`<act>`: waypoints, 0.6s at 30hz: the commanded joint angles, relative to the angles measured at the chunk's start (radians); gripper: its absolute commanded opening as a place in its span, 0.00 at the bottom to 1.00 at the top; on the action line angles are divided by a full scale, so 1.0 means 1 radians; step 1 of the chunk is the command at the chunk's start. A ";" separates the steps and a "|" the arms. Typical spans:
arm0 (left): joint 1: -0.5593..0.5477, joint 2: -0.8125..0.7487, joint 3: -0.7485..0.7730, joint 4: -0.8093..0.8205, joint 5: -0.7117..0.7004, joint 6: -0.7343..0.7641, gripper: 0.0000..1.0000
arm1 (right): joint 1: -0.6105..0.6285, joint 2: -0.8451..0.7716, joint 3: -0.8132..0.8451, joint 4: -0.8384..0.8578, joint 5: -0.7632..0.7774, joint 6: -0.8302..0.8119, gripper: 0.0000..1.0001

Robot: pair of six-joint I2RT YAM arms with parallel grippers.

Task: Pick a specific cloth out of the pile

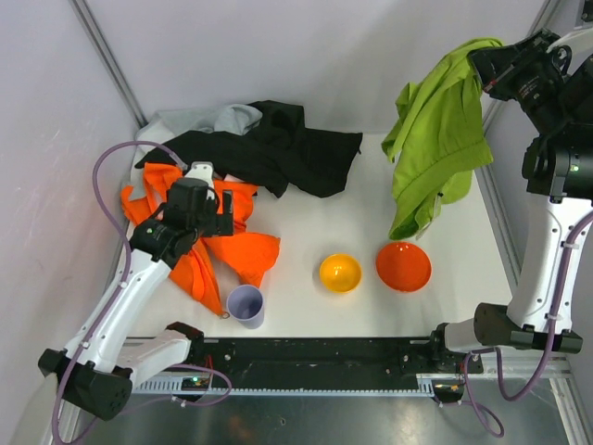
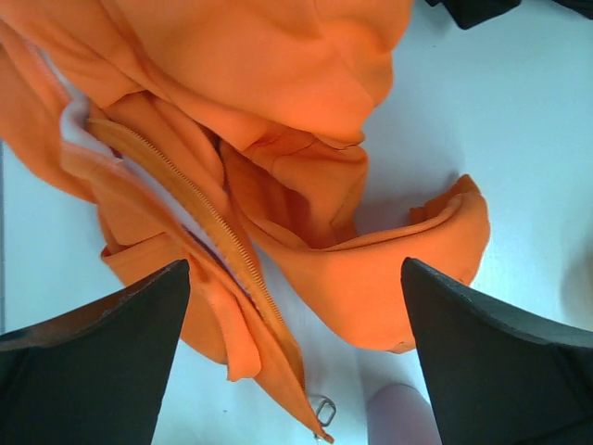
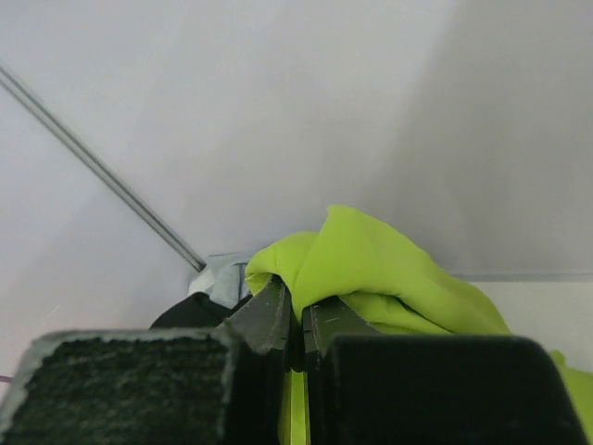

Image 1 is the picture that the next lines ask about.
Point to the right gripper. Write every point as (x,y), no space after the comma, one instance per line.
(485,62)

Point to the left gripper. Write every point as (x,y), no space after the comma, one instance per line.
(226,213)

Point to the orange cloth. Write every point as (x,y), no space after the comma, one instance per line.
(250,255)

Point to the black cloth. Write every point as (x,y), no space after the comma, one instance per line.
(279,152)

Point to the lime green cloth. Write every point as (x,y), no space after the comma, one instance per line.
(438,140)

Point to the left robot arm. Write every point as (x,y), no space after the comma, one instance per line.
(92,374)

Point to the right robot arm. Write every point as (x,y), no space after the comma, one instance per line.
(557,167)

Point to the lilac cup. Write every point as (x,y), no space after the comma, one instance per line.
(246,305)

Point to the grey hoodie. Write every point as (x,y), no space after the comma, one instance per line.
(167,124)

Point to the yellow bowl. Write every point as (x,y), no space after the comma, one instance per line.
(340,273)

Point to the orange bowl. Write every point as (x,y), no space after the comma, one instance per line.
(403,266)

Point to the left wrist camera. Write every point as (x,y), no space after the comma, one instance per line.
(203,171)

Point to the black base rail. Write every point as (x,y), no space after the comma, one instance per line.
(325,365)

